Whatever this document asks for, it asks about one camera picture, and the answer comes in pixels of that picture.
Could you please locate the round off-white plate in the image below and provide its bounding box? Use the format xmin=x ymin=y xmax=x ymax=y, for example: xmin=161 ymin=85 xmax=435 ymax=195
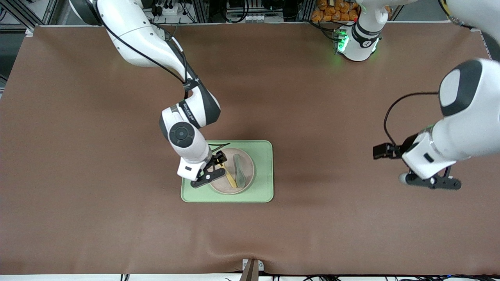
xmin=208 ymin=148 xmax=255 ymax=194

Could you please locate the yellow plastic fork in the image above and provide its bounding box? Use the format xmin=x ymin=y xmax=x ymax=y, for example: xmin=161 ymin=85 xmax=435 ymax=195
xmin=218 ymin=163 xmax=238 ymax=189

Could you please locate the arm base connector block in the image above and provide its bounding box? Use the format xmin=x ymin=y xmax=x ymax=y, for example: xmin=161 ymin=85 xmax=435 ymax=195
xmin=333 ymin=27 xmax=350 ymax=55

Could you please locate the pale green plastic spoon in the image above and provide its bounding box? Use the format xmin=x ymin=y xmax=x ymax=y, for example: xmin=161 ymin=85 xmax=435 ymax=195
xmin=233 ymin=153 xmax=247 ymax=186

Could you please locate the light green rectangular tray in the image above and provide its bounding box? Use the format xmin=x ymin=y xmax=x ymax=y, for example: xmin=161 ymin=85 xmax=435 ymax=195
xmin=180 ymin=140 xmax=274 ymax=203

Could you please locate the metal table edge clamp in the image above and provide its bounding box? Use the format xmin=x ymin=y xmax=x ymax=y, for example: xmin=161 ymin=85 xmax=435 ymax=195
xmin=240 ymin=258 xmax=264 ymax=281

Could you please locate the brown table cover mat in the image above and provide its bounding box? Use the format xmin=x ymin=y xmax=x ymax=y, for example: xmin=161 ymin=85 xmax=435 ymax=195
xmin=0 ymin=21 xmax=500 ymax=276

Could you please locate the white power strip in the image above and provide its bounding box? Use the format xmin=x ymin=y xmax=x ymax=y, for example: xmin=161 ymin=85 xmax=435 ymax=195
xmin=152 ymin=0 xmax=185 ymax=17

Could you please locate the bag of orange items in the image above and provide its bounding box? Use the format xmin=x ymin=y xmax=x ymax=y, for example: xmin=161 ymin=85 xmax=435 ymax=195
xmin=311 ymin=0 xmax=361 ymax=22

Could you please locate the black right gripper cable bracket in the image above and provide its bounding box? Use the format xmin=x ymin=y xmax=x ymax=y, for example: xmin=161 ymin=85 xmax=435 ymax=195
xmin=207 ymin=143 xmax=231 ymax=165

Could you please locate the black gripper cable bracket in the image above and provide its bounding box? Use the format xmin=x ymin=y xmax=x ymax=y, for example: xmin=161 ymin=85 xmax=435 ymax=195
xmin=207 ymin=143 xmax=231 ymax=165
xmin=373 ymin=135 xmax=419 ymax=160

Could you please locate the black left gripper cable bracket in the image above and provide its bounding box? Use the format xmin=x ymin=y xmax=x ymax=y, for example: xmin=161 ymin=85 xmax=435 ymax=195
xmin=373 ymin=135 xmax=419 ymax=160

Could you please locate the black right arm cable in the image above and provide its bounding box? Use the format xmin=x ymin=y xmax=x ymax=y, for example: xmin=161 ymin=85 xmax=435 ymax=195
xmin=96 ymin=8 xmax=200 ymax=92

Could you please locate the aluminium frame profile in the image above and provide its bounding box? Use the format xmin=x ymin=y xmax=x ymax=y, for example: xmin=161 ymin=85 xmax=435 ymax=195
xmin=0 ymin=0 xmax=59 ymax=32

